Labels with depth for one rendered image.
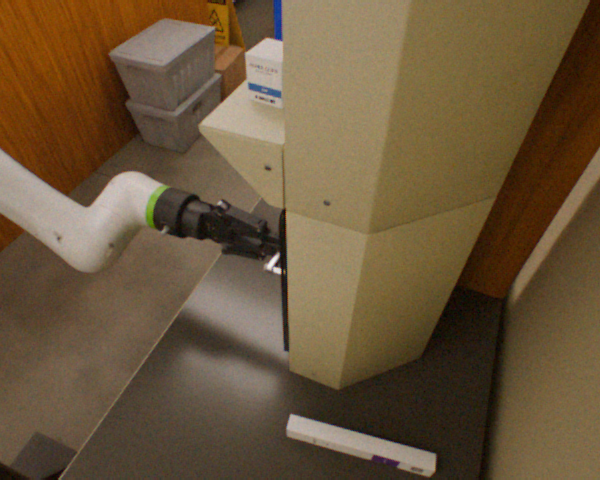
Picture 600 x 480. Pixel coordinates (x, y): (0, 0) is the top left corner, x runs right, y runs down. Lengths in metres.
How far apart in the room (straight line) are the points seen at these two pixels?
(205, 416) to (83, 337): 1.43
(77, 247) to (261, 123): 0.45
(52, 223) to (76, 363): 1.42
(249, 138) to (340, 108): 0.13
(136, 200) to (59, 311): 1.60
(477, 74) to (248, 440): 0.72
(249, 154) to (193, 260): 1.89
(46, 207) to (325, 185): 0.54
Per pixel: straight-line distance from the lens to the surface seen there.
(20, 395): 2.27
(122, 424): 0.96
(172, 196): 0.86
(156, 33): 3.18
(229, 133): 0.52
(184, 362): 0.98
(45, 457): 2.08
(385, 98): 0.42
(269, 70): 0.54
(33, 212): 0.87
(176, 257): 2.42
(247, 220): 0.78
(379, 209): 0.51
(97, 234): 0.85
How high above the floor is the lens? 1.80
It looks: 49 degrees down
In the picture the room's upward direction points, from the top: straight up
